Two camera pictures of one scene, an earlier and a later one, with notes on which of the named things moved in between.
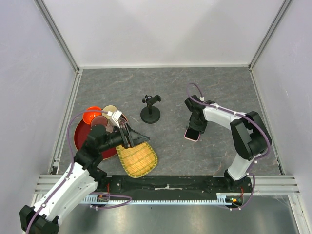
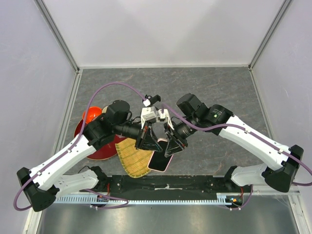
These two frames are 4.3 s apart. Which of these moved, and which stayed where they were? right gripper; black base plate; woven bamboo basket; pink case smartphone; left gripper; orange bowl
Moved: left gripper; right gripper; pink case smartphone
Stayed: black base plate; orange bowl; woven bamboo basket
